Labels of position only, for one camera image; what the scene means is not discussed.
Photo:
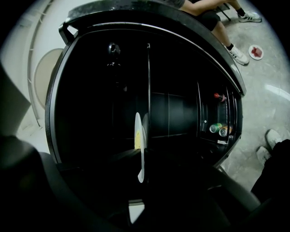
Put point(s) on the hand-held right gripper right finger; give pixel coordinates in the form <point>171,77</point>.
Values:
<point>192,204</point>

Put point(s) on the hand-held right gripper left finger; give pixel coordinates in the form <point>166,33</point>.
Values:
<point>56,199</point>

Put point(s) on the white round plate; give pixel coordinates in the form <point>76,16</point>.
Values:
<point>45,77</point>
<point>143,158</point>

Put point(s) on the pile of yellow noodles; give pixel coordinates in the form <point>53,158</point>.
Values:
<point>137,140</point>

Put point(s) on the black mini fridge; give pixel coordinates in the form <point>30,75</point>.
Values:
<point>102,90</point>

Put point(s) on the raw red meat pieces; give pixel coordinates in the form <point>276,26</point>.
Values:
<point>257,51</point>

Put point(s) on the green drink can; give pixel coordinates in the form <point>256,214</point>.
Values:
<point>214,128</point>

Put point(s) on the orange drink can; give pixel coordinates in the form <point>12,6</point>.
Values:
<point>224,131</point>

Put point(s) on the person's left white shoe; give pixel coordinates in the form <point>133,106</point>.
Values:
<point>263,155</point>

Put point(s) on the person's white shoe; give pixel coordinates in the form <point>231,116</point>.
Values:
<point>273,138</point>
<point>263,155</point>

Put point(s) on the person's black clothing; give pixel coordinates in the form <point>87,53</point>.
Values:
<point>278,170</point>

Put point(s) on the person's right white shoe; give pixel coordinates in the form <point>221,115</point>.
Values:
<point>273,138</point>

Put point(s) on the red capped bottle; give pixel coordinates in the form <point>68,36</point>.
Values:
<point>220,97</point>

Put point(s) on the black bottle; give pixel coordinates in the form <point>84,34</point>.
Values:
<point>114,49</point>

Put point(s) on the small white plate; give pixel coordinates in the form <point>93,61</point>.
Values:
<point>250,53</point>

